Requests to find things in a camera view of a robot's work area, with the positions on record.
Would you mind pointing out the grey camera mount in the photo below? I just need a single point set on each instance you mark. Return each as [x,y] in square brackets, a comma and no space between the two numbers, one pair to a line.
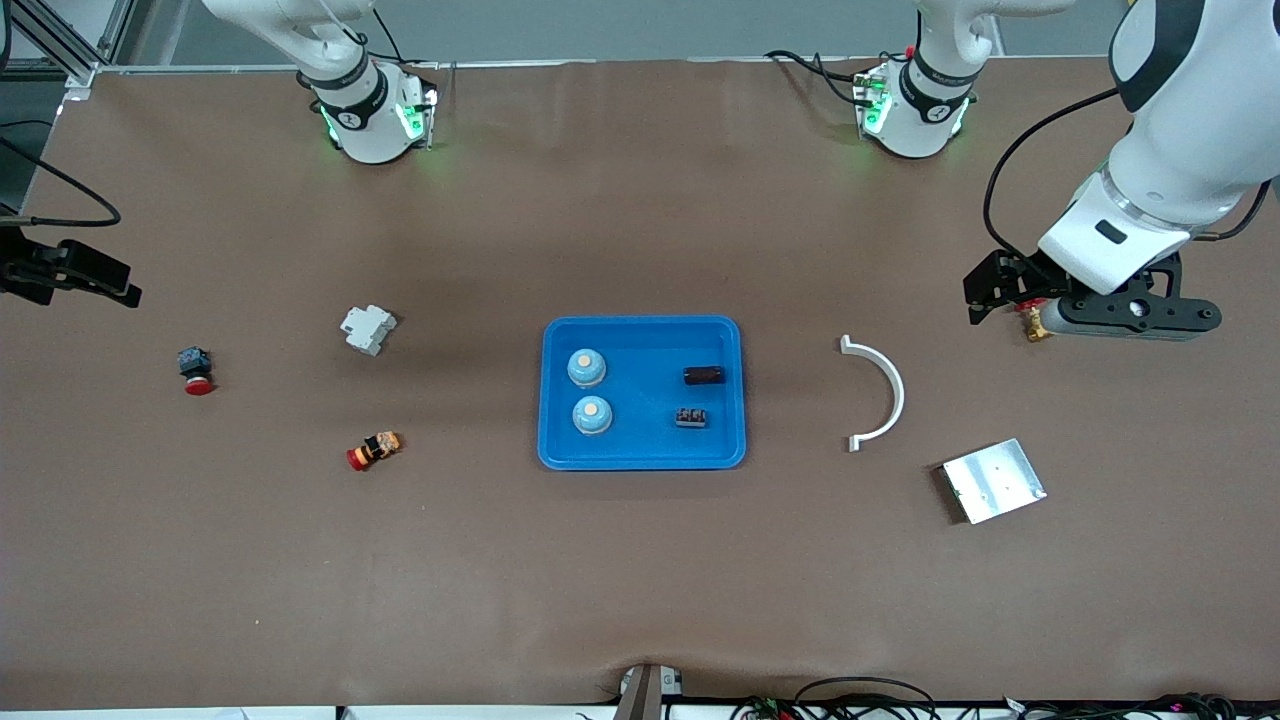
[645,695]

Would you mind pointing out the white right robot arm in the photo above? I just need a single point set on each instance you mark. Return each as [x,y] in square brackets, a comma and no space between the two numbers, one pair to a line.
[365,130]

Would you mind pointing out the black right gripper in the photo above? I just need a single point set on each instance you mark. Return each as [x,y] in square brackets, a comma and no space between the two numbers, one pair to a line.
[28,271]

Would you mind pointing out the blue plastic tray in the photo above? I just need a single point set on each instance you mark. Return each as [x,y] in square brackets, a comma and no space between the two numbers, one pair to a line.
[640,440]

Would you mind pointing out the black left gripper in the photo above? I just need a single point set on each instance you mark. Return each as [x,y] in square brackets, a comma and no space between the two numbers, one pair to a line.
[1012,274]

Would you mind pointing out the black ribbed capacitor block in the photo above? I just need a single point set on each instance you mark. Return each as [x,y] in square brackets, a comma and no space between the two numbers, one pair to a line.
[691,418]

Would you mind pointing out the white circuit breaker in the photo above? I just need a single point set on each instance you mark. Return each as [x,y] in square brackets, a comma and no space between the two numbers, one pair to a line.
[366,330]

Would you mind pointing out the silver metal plate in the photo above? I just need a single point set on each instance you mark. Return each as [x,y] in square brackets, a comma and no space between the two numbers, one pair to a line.
[995,482]

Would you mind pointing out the black box capacitor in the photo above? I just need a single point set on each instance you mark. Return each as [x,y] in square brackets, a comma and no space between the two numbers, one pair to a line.
[703,376]

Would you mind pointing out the red yellow emergency stop button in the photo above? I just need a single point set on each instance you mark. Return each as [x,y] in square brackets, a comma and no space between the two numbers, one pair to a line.
[375,450]

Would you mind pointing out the red push button black base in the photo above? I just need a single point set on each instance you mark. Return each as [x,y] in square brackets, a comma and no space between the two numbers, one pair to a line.
[195,365]

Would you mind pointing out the brown table mat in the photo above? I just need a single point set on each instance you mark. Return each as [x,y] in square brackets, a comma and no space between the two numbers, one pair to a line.
[640,580]

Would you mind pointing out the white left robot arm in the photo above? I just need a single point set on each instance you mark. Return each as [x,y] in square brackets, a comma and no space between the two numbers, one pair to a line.
[1170,150]

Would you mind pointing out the white curved plastic bracket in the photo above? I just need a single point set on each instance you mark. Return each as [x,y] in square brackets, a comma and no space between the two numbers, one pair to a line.
[897,395]

